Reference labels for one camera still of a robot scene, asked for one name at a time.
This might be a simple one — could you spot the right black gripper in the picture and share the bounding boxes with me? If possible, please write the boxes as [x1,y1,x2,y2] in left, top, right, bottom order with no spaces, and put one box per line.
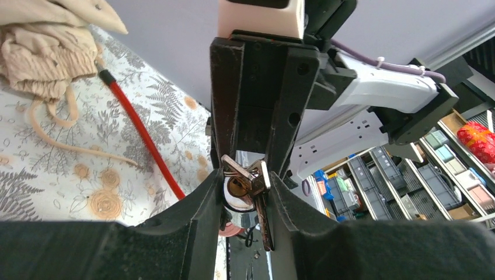
[210,34,337,178]

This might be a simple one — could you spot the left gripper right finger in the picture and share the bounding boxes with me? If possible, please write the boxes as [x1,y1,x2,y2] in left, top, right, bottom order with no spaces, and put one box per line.
[269,173,494,279]

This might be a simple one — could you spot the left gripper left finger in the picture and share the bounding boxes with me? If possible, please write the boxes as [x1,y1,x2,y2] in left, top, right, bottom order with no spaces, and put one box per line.
[1,170,224,279]

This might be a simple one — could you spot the red cable lock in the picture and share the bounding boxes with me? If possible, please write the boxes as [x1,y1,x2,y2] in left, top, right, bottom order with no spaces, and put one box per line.
[95,63,264,237]

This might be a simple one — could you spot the silver cable lock keys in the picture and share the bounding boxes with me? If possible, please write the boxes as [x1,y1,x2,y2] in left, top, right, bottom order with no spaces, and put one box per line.
[221,155,275,251]

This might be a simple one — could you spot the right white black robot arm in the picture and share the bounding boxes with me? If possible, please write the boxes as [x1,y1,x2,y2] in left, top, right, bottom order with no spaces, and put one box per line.
[210,1,458,180]

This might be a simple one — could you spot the floral patterned mat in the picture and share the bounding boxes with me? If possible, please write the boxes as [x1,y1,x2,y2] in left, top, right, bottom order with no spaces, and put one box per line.
[1,27,212,226]

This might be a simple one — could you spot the grey storage shelf bins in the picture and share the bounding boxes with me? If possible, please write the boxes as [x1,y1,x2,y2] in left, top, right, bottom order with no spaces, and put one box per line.
[294,111,494,230]

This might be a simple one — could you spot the red patterned bag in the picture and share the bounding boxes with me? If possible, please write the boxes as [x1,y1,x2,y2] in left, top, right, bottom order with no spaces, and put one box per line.
[456,121,494,164]

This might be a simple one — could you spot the beige crumpled cloth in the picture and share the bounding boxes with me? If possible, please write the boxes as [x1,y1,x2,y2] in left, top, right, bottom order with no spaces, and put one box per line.
[1,0,127,153]

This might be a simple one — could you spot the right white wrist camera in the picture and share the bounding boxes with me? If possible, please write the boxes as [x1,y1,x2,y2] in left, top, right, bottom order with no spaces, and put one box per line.
[217,1,305,39]

